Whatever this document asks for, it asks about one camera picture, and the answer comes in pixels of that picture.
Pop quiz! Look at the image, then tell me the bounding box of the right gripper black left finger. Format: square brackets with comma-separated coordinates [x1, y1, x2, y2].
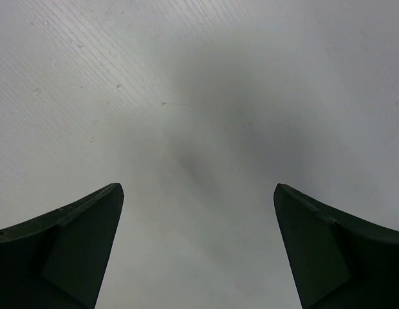
[0, 183, 124, 308]

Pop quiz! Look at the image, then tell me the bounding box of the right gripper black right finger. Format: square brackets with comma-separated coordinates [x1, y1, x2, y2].
[274, 184, 399, 308]

